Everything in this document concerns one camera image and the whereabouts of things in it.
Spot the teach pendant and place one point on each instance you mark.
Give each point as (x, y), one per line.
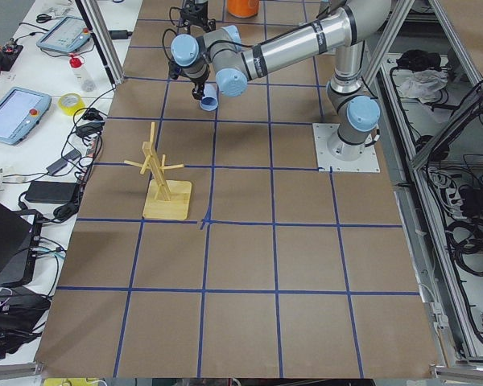
(21, 110)
(69, 35)

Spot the yellow tape roll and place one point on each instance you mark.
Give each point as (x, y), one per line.
(71, 103)

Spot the red-capped squeeze bottle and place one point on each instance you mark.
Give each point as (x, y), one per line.
(82, 75)

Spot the light blue plastic cup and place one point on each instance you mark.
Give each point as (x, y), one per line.
(209, 101)

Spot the white crumpled cloth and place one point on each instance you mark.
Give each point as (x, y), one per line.
(424, 86)

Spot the near teach pendant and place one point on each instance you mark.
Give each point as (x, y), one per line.
(21, 110)

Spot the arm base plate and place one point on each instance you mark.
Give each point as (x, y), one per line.
(334, 155)

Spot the aluminium frame post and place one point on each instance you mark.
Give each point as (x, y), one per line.
(92, 16)

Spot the black laptop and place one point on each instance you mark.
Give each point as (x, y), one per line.
(19, 236)

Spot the wooden cup rack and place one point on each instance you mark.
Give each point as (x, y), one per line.
(166, 199)

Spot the black power brick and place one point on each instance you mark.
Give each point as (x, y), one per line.
(51, 192)

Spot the far teach pendant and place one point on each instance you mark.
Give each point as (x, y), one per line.
(69, 35)

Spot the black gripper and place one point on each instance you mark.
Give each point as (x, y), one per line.
(197, 80)

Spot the black power adapter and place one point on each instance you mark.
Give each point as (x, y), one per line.
(120, 34)

